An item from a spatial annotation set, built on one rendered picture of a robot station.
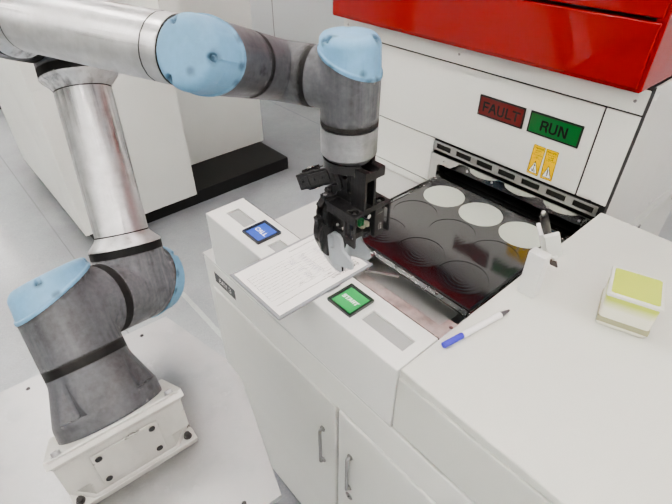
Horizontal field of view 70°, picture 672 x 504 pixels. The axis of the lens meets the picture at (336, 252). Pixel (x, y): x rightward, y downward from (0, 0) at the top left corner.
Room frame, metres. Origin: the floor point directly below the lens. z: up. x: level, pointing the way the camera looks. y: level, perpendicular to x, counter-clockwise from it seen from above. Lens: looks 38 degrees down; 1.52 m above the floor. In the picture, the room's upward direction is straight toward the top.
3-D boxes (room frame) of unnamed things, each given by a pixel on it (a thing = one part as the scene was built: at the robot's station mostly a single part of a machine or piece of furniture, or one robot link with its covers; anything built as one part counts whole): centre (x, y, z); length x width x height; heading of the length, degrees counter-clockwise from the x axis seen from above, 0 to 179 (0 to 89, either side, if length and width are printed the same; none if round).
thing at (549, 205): (1.02, -0.40, 0.89); 0.44 x 0.02 x 0.10; 41
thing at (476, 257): (0.87, -0.26, 0.90); 0.34 x 0.34 x 0.01; 41
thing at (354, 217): (0.59, -0.02, 1.16); 0.09 x 0.08 x 0.12; 42
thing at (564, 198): (1.02, -0.41, 0.96); 0.44 x 0.01 x 0.02; 41
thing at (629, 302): (0.54, -0.45, 1.00); 0.07 x 0.07 x 0.07; 60
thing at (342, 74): (0.59, -0.01, 1.32); 0.09 x 0.08 x 0.11; 65
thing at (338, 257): (0.58, -0.01, 1.06); 0.06 x 0.03 x 0.09; 42
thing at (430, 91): (1.16, -0.30, 1.02); 0.82 x 0.03 x 0.40; 41
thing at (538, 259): (0.61, -0.34, 1.03); 0.06 x 0.04 x 0.13; 131
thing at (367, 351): (0.68, 0.06, 0.89); 0.55 x 0.09 x 0.14; 41
